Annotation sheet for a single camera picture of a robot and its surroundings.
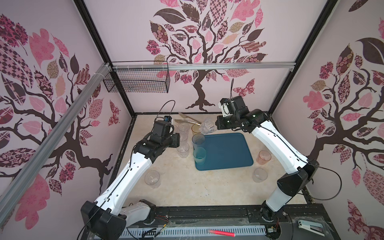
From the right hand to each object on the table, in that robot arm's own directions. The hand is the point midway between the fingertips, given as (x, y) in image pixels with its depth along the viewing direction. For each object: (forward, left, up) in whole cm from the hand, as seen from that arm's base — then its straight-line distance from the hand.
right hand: (216, 120), depth 76 cm
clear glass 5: (-20, +37, -28) cm, 51 cm away
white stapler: (-45, -45, -28) cm, 69 cm away
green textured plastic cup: (-7, +9, -25) cm, 27 cm away
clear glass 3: (-1, +20, -28) cm, 34 cm away
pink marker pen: (-46, 0, -29) cm, 54 cm away
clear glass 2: (+9, +20, -26) cm, 34 cm away
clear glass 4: (+1, +4, -6) cm, 8 cm away
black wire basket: (+35, +48, +5) cm, 60 cm away
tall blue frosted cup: (+3, +10, -22) cm, 24 cm away
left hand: (-7, +22, -6) cm, 24 cm away
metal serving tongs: (+27, +18, -29) cm, 43 cm away
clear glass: (+15, +20, -24) cm, 34 cm away
